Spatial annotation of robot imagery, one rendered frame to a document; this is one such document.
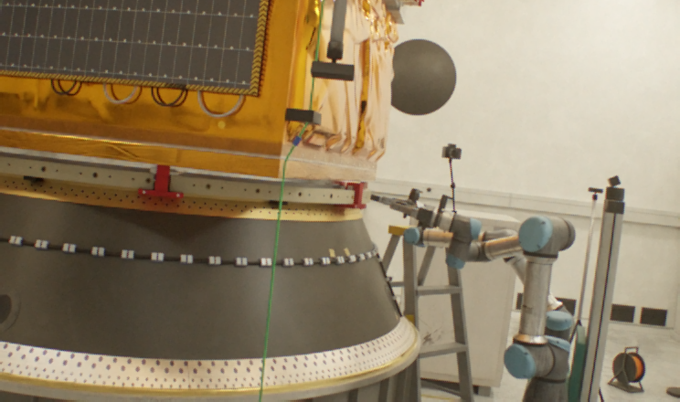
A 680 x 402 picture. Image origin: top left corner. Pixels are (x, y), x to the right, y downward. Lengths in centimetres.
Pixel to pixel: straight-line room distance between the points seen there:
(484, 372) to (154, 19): 483
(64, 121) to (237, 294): 67
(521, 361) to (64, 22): 170
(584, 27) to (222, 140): 883
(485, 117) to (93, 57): 840
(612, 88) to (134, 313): 889
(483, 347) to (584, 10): 574
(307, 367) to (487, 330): 406
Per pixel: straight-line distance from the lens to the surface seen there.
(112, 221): 202
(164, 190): 199
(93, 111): 188
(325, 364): 210
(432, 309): 597
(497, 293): 596
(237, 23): 171
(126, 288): 195
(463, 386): 393
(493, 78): 999
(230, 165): 173
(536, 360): 236
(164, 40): 177
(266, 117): 170
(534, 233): 230
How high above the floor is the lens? 178
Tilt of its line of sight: 2 degrees down
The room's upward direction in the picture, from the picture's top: 6 degrees clockwise
